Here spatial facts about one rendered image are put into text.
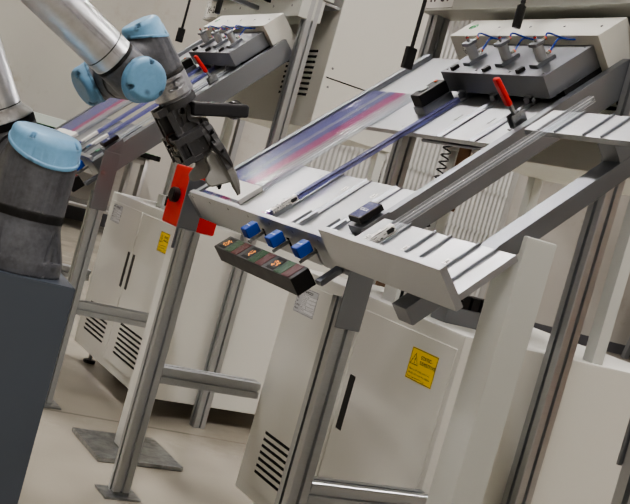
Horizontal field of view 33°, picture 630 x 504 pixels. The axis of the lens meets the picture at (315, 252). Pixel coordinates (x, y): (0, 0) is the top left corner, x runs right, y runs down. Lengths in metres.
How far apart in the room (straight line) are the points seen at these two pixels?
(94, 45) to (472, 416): 0.83
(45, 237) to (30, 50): 8.32
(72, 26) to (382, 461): 1.02
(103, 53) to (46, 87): 8.28
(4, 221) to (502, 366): 0.80
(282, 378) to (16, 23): 7.76
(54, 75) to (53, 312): 8.38
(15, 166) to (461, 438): 0.81
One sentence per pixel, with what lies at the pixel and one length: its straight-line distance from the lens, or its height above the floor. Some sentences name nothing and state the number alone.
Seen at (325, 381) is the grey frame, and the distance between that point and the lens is 1.82.
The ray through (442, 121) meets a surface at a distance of 2.23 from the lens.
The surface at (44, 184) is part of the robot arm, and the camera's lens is 1.73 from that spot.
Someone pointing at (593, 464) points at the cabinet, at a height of 0.42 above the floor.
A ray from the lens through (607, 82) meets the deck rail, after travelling 2.13.
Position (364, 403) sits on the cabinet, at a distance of 2.23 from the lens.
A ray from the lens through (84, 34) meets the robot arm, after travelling 1.77.
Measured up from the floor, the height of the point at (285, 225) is 0.73.
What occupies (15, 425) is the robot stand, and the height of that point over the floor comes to 0.32.
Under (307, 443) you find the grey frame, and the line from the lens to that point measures 1.84.
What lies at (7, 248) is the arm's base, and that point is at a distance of 1.73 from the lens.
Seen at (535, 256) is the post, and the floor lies 0.79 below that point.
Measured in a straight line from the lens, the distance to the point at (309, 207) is 2.07.
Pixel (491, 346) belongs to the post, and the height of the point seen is 0.65.
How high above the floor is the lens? 0.79
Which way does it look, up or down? 3 degrees down
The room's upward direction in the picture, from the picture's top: 16 degrees clockwise
